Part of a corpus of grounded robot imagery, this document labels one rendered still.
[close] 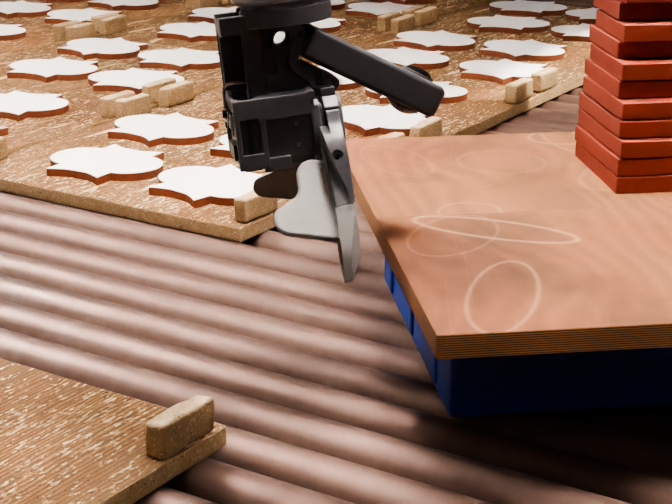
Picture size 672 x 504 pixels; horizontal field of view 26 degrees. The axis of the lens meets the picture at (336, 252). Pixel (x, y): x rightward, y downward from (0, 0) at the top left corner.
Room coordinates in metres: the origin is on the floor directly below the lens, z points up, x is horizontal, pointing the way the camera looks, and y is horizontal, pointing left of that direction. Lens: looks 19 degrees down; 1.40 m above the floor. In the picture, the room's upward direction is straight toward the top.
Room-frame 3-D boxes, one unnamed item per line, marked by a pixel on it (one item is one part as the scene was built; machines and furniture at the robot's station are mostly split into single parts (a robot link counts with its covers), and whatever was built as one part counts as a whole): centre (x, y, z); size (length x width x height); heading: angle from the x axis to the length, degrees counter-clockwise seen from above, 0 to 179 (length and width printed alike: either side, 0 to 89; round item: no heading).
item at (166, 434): (0.93, 0.11, 0.95); 0.06 x 0.02 x 0.03; 147
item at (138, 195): (1.67, 0.18, 0.94); 0.41 x 0.35 x 0.04; 57
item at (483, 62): (2.26, -0.21, 0.94); 0.41 x 0.35 x 0.04; 57
